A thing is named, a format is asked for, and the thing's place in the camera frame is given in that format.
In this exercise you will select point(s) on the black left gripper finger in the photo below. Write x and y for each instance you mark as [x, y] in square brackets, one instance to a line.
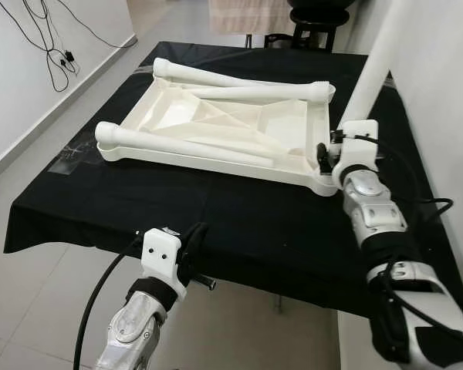
[195, 243]

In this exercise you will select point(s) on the white plastic table top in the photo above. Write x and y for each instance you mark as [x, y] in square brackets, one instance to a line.
[239, 131]

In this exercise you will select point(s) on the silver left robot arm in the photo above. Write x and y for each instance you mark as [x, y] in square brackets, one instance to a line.
[131, 335]

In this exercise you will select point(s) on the black tablecloth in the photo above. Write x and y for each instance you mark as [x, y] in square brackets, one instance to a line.
[177, 216]

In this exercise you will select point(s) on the grey tape piece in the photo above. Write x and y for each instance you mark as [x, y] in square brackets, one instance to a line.
[390, 79]

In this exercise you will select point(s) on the black stool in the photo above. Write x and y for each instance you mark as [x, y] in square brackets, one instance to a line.
[320, 15]

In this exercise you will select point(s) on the crumpled clear tape patch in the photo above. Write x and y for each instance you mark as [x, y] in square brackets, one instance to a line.
[73, 158]

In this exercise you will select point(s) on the beige striped table cloth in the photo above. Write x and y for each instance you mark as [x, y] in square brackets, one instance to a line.
[247, 15]

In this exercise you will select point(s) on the clear tape strip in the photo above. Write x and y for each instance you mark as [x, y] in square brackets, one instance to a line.
[143, 71]

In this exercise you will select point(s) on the black power adapter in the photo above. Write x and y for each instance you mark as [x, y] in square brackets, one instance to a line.
[68, 55]

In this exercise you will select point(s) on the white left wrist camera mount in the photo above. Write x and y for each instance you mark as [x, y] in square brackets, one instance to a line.
[160, 250]

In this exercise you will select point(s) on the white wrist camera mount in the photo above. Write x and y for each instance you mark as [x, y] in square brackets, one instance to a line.
[160, 250]
[359, 154]

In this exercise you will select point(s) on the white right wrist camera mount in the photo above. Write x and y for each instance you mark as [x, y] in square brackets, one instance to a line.
[359, 154]

